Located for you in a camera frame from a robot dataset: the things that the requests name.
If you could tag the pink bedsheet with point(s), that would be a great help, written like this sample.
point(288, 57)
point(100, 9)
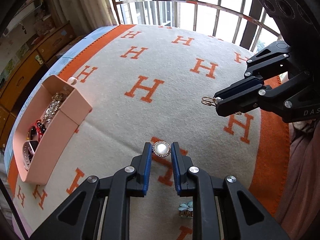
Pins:
point(300, 180)

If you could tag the gold pearl earring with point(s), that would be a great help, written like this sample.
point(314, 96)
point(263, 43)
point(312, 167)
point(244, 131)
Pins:
point(207, 101)

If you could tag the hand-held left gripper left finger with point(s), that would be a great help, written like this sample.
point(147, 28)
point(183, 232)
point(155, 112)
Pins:
point(146, 166)

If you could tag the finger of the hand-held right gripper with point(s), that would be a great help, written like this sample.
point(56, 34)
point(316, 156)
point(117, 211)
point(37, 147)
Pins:
point(270, 57)
point(275, 97)

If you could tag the pink storage box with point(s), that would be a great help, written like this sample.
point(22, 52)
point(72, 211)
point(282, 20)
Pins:
point(70, 110)

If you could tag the orange patterned blanket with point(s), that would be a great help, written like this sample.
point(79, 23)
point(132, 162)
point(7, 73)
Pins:
point(175, 80)

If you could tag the round pearl brooch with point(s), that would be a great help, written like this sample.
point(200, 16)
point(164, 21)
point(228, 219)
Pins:
point(161, 149)

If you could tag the beige curtain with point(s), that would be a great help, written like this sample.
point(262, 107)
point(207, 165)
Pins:
point(82, 2)

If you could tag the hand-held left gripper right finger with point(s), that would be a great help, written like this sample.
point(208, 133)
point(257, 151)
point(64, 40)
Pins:
point(176, 167)

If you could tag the pink smart watch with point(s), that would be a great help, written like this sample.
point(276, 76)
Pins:
point(27, 155)

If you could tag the blue flower hair clip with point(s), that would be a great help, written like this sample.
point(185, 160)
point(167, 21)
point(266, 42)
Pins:
point(186, 208)

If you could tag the wooden desk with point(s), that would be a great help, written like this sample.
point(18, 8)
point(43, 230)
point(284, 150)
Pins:
point(20, 80)

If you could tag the metal window grille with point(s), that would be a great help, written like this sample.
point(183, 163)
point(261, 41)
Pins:
point(200, 2)

